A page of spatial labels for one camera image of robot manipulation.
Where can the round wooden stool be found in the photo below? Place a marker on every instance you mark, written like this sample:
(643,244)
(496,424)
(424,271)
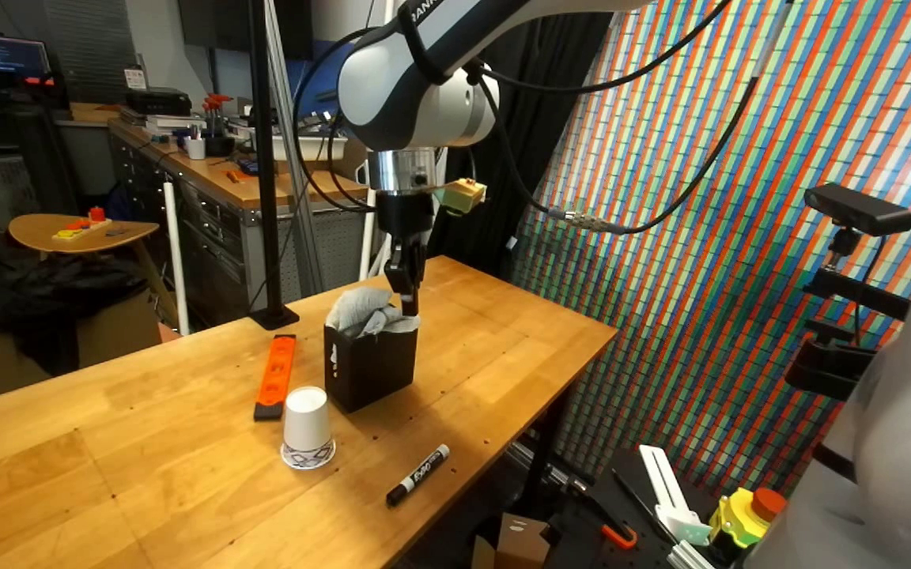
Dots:
(79,234)

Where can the black camera stand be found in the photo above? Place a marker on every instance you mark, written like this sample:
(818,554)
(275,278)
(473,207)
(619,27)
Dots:
(840,318)

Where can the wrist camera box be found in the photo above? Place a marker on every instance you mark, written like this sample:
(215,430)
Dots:
(466,198)

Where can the thin white leaning bar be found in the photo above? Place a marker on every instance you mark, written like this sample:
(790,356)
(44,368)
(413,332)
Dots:
(176,256)

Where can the black exterior camera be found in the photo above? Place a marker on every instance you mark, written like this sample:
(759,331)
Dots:
(858,207)

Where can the white paper cup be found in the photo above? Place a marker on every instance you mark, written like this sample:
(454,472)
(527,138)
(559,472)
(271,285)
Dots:
(308,427)

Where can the cardboard box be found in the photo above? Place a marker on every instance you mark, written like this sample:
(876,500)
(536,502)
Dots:
(512,541)

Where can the black white marker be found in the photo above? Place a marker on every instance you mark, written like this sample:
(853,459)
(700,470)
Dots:
(420,474)

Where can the wooden top workbench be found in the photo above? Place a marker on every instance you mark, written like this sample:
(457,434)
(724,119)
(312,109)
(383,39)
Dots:
(221,200)

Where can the computer monitor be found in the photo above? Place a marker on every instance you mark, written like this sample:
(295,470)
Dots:
(2,51)

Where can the light grey cloth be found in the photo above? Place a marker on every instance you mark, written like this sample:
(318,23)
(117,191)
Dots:
(365,311)

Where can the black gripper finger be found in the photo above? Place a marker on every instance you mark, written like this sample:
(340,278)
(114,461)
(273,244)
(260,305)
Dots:
(415,278)
(395,275)

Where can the black perforated box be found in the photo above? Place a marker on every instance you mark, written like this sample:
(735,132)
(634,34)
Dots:
(372,368)

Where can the white plastic bracket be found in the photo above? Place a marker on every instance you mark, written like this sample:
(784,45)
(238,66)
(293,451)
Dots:
(671,493)

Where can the colourful patterned backdrop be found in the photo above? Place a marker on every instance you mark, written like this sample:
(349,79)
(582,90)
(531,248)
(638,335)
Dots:
(709,264)

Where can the orange black tool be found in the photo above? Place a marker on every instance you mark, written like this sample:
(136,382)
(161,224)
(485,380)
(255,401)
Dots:
(275,375)

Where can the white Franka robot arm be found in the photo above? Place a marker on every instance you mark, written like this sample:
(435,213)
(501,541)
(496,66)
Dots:
(413,99)

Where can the black vertical pole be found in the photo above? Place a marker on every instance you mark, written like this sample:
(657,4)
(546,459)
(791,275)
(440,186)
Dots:
(266,158)

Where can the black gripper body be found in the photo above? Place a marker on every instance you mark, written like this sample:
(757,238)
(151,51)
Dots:
(407,215)

